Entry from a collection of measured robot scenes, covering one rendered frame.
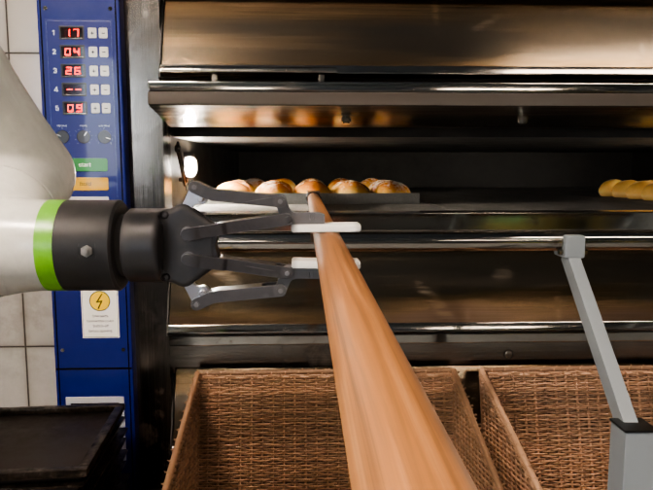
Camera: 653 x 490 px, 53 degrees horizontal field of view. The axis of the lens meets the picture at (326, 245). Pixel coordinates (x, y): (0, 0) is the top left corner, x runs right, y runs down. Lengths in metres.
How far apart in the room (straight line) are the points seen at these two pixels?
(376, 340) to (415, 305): 1.14
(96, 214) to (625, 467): 0.69
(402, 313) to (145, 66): 0.73
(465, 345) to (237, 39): 0.80
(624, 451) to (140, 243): 0.63
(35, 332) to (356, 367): 1.30
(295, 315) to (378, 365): 1.15
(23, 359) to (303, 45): 0.88
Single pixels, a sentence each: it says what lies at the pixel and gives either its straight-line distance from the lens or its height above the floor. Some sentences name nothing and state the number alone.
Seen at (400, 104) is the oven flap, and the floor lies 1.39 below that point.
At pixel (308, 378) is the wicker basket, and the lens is 1.39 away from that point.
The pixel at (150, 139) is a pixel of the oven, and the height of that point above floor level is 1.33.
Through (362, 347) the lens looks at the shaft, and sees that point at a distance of 0.25.
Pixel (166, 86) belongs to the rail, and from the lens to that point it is 1.24.
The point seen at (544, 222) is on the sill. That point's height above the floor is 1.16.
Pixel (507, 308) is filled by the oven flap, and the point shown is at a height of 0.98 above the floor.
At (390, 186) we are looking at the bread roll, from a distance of 1.70.
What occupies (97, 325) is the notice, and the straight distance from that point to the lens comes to 1.42.
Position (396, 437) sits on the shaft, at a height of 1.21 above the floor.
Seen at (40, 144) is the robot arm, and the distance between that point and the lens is 0.78.
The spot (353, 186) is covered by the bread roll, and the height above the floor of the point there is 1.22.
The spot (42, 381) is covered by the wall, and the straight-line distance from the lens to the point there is 1.53.
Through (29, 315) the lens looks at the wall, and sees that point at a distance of 1.50.
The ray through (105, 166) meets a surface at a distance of 1.38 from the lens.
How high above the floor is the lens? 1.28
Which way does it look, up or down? 7 degrees down
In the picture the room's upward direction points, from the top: straight up
